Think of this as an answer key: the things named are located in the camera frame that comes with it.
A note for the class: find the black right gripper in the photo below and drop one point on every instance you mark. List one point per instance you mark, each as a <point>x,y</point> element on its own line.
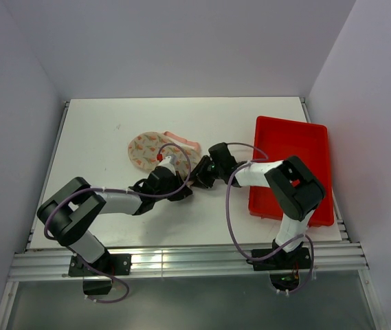
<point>199,177</point>

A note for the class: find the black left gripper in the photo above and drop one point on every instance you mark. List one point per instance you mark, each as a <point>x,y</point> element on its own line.
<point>186,192</point>

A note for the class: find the pink mesh laundry bag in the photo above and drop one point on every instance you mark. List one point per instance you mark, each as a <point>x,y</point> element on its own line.
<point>147,149</point>

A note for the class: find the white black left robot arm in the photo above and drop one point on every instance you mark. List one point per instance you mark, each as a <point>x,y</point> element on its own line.
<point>69,213</point>

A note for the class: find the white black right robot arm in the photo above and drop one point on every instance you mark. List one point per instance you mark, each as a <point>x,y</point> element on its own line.
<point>297,190</point>

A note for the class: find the red plastic tray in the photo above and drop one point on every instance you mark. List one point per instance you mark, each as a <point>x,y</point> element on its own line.
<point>280,139</point>

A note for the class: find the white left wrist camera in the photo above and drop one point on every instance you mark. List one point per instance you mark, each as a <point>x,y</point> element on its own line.
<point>169,162</point>

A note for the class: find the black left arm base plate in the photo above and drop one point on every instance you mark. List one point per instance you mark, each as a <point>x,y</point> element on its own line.
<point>100,277</point>

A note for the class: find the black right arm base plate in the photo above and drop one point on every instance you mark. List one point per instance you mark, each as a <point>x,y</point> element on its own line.
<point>299,259</point>

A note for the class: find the aluminium rail frame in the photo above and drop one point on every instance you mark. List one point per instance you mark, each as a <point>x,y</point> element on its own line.
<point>197,287</point>

